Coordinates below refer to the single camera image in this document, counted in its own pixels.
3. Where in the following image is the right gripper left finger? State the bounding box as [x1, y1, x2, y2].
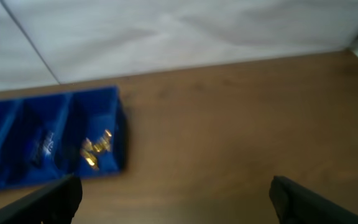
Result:
[0, 174, 84, 224]

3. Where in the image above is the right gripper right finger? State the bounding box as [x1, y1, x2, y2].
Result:
[268, 175, 358, 224]

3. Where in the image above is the blue candy pack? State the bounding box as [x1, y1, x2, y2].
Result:
[30, 129, 56, 169]

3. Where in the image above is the blue tray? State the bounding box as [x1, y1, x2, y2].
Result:
[0, 86, 129, 193]

